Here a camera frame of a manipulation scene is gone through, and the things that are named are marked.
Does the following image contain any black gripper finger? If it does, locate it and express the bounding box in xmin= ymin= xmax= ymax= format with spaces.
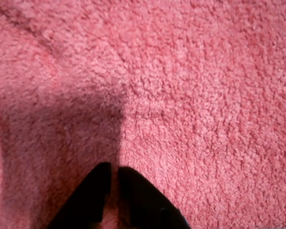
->
xmin=118 ymin=167 xmax=191 ymax=229
xmin=47 ymin=162 xmax=112 ymax=229

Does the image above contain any orange terry towel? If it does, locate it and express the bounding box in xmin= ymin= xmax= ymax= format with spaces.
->
xmin=0 ymin=0 xmax=286 ymax=229

